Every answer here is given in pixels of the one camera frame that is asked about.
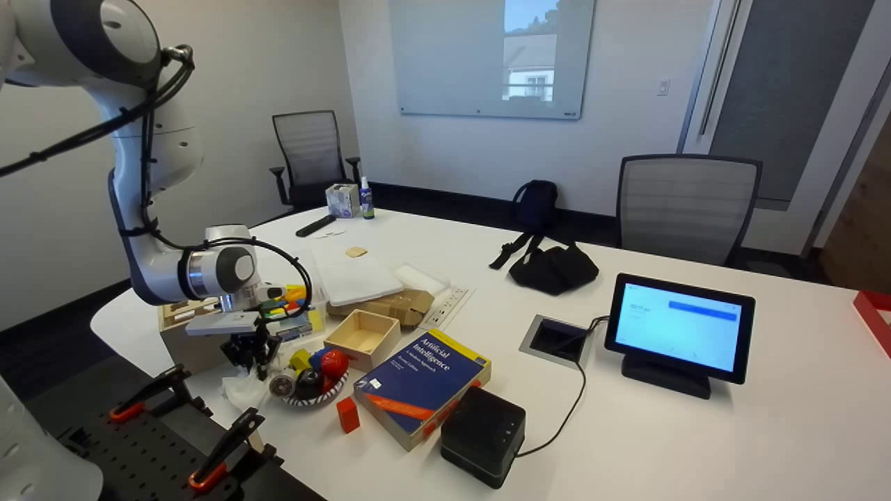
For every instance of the black box device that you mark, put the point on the black box device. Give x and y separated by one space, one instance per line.
483 435

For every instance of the folded white cloth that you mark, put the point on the folded white cloth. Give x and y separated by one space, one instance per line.
348 275

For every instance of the small wooden tray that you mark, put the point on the small wooden tray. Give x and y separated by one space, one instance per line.
366 338

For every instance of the clear bin of toys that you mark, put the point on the clear bin of toys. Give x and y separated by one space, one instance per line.
293 306

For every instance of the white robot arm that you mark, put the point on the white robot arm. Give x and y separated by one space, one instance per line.
108 47

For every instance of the orange black clamp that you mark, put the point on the orange black clamp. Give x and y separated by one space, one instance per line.
167 382
240 432

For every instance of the right orange black clamp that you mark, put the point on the right orange black clamp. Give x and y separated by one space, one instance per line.
240 432

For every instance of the wooden shape sorter box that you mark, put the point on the wooden shape sorter box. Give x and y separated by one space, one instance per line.
192 353

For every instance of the grey office chair left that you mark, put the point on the grey office chair left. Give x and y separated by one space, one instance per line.
311 155

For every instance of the white paper towel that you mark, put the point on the white paper towel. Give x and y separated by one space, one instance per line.
242 388

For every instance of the bowl of toy fruit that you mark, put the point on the bowl of toy fruit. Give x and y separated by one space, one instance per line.
309 377

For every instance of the wall whiteboard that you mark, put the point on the wall whiteboard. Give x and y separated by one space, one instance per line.
494 59

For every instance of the black remote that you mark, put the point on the black remote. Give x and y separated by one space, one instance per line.
316 226

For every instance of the left orange black clamp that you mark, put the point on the left orange black clamp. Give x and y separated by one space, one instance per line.
167 382

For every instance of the table cable port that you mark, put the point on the table cable port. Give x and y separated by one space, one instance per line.
555 339

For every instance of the small tissue box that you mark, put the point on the small tissue box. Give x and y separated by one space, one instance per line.
342 197

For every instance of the orange block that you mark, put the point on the orange block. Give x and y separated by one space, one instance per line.
345 416

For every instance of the blue and yellow book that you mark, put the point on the blue and yellow book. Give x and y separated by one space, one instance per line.
419 385

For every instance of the grey office chair right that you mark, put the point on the grey office chair right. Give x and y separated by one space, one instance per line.
685 203

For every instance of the grey office chair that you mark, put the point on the grey office chair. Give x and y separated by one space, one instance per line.
685 203
311 155

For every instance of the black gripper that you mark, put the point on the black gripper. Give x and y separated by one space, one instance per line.
252 349

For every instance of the small spray bottle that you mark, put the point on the small spray bottle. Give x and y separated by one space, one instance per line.
366 197

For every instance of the black tablet on stand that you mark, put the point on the black tablet on stand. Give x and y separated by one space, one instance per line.
678 334

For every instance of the clear ruler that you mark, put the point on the clear ruler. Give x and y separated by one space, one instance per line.
444 306

